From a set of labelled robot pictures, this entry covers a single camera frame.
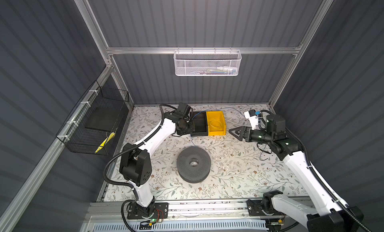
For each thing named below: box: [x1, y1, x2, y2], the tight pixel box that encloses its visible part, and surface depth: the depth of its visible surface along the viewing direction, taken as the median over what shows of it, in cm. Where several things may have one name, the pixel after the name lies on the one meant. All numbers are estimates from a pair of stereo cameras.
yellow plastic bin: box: [206, 111, 226, 136], surface depth 107 cm
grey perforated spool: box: [176, 146, 212, 184], surface depth 86 cm
